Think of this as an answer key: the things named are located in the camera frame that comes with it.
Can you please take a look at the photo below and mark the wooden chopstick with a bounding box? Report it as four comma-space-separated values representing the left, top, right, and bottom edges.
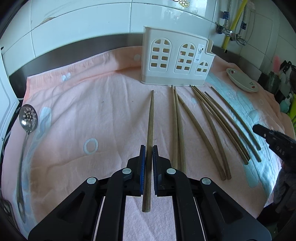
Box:
201, 93, 250, 165
171, 85, 179, 169
210, 86, 262, 163
177, 94, 226, 181
142, 90, 154, 212
174, 87, 186, 173
190, 85, 250, 165
190, 85, 232, 180

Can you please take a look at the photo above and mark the pink patterned towel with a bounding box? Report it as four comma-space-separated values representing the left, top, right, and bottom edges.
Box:
1, 47, 295, 240

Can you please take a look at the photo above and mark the white oval dish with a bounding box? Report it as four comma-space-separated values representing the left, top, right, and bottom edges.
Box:
226, 68, 258, 93

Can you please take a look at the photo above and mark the cream plastic utensil holder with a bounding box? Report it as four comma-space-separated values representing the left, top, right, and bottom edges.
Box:
141, 26, 215, 86

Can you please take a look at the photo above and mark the steel slotted ladle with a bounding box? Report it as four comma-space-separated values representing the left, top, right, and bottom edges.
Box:
16, 104, 38, 223

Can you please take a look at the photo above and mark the steel water valve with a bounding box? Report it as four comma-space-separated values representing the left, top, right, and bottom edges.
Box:
216, 21, 247, 46

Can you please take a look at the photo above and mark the white cutting board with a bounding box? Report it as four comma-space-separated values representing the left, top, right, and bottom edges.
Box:
0, 54, 19, 149

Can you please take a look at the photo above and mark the yellow gas hose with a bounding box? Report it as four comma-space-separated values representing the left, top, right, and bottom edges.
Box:
222, 0, 248, 50

